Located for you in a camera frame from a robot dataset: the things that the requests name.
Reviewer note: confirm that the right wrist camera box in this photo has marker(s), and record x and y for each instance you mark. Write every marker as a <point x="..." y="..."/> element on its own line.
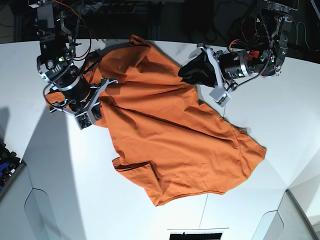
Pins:
<point x="84" y="120"/>

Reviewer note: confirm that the grey right side panel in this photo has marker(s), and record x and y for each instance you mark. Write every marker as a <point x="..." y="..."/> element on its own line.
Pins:
<point x="288" y="222"/>

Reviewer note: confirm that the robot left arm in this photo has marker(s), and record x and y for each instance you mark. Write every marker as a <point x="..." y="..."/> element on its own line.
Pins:
<point x="261" y="54"/>

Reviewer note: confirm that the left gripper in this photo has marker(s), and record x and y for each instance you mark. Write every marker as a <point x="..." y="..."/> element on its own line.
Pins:
<point x="198" y="72"/>

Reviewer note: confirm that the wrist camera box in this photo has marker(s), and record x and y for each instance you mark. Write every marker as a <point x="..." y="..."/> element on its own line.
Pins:
<point x="220" y="96"/>
<point x="84" y="120"/>

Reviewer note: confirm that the grey left side panel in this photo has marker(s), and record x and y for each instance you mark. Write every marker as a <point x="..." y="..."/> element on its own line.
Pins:
<point x="26" y="212"/>

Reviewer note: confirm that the orange t-shirt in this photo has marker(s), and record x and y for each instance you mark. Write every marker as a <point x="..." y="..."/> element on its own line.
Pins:
<point x="167" y="141"/>

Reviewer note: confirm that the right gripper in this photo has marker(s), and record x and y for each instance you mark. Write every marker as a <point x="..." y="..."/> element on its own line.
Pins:
<point x="81" y="96"/>

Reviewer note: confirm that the blue black clutter bin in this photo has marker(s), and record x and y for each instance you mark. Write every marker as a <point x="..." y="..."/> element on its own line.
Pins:
<point x="9" y="162"/>

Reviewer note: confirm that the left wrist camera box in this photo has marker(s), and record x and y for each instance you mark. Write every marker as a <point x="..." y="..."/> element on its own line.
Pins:
<point x="220" y="96"/>

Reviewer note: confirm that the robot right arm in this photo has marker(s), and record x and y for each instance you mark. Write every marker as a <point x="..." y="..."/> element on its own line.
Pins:
<point x="60" y="67"/>

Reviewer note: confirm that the grey panel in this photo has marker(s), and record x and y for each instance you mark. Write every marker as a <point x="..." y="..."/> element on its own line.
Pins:
<point x="26" y="212"/>
<point x="288" y="222"/>

